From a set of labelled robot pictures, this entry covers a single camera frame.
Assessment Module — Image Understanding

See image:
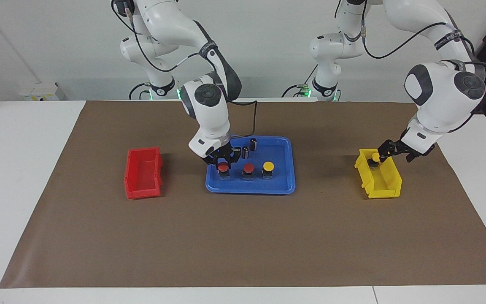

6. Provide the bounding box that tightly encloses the black right base cable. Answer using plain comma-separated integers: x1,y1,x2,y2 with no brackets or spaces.
128,82,151,100

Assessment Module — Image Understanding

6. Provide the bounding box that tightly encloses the red plastic bin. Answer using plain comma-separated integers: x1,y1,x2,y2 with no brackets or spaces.
124,147,164,200

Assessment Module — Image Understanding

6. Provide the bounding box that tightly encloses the yellow plastic bin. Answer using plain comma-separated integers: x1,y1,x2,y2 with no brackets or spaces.
354,148,402,199

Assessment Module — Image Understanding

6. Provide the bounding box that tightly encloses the white socket box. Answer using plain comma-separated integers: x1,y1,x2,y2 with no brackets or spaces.
19,82,60,102

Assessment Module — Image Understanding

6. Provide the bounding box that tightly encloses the black left base cable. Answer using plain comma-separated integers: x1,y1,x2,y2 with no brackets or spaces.
281,63,319,98

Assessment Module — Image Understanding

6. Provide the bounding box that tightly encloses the brown table mat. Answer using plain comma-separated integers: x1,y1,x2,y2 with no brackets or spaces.
0,100,486,289

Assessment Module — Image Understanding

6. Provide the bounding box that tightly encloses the black base cable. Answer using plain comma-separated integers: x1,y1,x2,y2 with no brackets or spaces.
281,63,319,98
128,82,151,100

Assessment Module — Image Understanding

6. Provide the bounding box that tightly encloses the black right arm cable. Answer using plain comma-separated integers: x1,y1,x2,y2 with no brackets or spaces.
116,0,259,138

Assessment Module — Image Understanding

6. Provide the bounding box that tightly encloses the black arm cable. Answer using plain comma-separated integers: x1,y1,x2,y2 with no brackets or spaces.
360,0,486,71
116,0,259,138

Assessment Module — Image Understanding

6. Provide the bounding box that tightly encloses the blue plastic tray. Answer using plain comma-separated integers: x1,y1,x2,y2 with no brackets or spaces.
205,135,296,195

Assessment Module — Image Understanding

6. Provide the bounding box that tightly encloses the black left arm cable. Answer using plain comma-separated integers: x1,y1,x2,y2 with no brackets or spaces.
360,0,486,71

